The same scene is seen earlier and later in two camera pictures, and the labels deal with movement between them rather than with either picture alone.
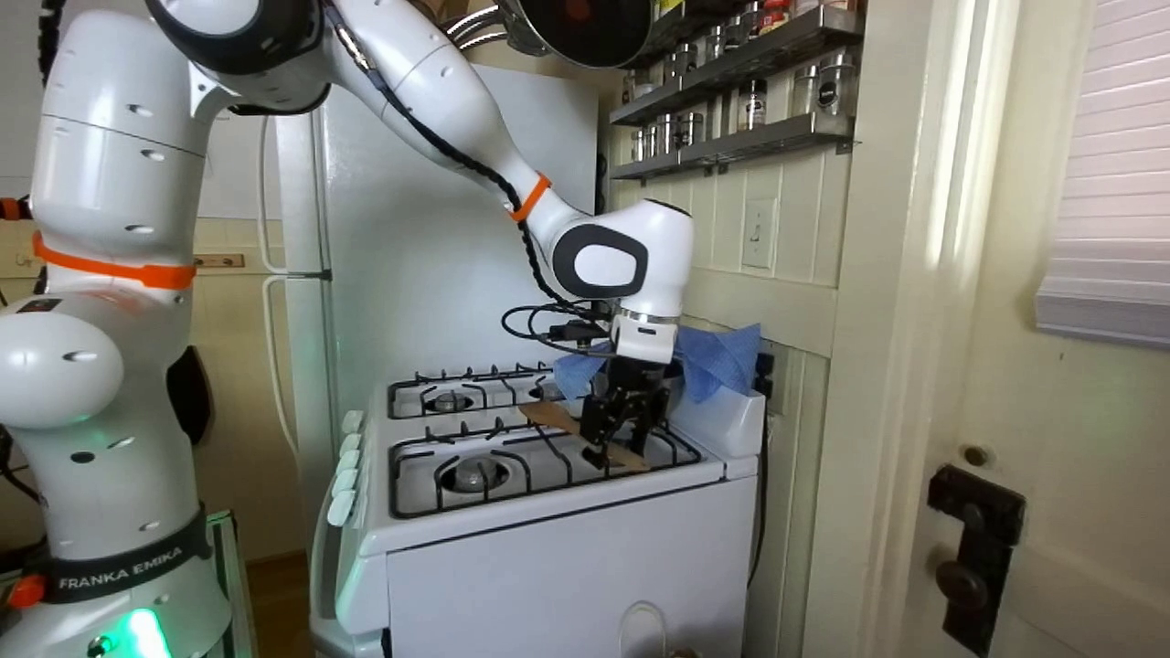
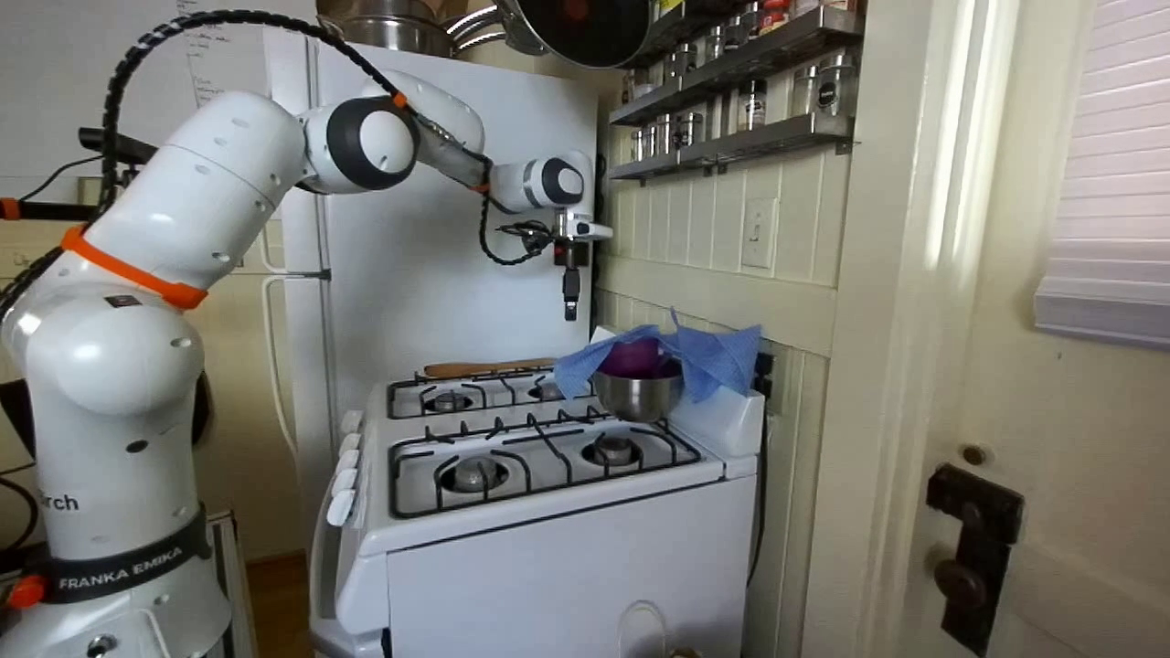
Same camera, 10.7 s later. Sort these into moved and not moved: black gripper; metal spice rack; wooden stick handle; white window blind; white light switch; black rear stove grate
Moved: wooden stick handle; black gripper
Not moved: white light switch; black rear stove grate; metal spice rack; white window blind
